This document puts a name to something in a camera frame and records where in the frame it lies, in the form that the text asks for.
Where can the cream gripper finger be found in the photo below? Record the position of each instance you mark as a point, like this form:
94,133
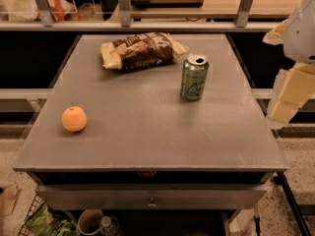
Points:
292,89
276,35

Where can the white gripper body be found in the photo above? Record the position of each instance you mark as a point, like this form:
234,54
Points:
301,33

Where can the green soda can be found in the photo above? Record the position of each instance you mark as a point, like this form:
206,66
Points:
194,75

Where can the brown chip bag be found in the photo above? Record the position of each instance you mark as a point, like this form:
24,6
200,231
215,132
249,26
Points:
141,50

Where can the orange white bag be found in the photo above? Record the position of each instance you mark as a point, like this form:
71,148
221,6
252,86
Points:
27,10

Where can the green snack bag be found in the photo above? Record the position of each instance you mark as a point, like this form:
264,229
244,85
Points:
47,222

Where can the brown paper bag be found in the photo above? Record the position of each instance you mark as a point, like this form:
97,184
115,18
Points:
8,199

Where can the grey table drawer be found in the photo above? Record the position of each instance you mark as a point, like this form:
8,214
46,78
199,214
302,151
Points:
151,196

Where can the orange fruit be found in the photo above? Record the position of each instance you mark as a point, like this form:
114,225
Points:
74,119

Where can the plastic bottle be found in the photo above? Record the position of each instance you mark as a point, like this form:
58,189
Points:
109,226

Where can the paper cup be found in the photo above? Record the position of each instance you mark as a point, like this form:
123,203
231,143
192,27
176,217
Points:
88,223

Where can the metal rail with brackets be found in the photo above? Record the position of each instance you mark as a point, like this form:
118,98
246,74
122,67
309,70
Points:
131,25

